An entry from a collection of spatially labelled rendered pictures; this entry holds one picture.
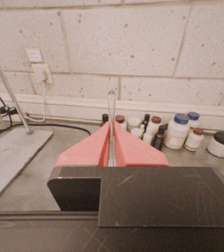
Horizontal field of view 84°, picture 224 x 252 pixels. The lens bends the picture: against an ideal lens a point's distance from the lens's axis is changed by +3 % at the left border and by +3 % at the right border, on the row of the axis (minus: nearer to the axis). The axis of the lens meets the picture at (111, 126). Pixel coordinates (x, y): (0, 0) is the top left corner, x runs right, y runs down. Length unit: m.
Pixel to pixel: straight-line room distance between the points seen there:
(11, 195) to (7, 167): 0.11
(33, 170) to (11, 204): 0.11
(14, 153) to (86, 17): 0.56
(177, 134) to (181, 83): 0.23
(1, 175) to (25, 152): 0.10
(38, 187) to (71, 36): 0.55
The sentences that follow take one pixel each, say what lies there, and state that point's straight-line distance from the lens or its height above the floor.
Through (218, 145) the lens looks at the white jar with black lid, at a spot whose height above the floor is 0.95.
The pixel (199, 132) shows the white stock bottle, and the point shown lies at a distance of 0.54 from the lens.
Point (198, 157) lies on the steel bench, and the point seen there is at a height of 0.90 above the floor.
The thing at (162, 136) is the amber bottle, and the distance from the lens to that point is 0.50.
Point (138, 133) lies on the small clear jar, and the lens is 0.51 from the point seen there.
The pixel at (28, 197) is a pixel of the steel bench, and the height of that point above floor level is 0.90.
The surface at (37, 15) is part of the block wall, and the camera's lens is 0.69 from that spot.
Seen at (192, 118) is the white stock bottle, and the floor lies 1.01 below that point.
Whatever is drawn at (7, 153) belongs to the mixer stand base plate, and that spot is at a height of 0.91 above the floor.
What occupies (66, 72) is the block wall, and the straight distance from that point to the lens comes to 0.67.
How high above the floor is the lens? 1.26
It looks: 35 degrees down
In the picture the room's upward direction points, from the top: straight up
